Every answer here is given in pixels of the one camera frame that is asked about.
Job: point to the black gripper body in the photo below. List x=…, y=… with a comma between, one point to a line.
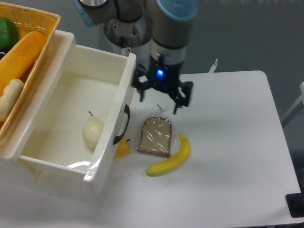
x=164, y=78

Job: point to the pale white pear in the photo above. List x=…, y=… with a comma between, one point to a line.
x=92, y=130

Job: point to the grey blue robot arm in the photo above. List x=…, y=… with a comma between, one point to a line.
x=163, y=24

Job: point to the white upper drawer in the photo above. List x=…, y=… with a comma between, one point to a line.
x=113, y=86

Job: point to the white drawer cabinet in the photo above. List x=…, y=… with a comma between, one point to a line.
x=35, y=118

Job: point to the bagged brown bread slice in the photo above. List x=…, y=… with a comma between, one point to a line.
x=156, y=134

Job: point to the small yellow bell pepper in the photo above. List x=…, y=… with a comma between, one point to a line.
x=123, y=148

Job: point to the yellow banana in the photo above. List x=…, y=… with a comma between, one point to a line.
x=172, y=162

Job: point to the orange baguette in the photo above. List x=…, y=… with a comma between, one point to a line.
x=15, y=63

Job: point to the yellow woven plastic basket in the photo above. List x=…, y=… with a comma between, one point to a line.
x=27, y=20

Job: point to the dark purple fruit in basket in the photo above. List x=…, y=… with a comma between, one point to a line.
x=2, y=54

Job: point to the green bell pepper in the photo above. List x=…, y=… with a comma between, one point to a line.
x=9, y=34

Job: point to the black device at table edge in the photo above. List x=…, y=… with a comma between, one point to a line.
x=295, y=204

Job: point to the black drawer handle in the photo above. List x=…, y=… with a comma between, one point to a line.
x=124, y=125

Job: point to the white bracket right of table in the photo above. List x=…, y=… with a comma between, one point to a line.
x=214, y=66

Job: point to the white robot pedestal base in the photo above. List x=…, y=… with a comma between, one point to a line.
x=134, y=37

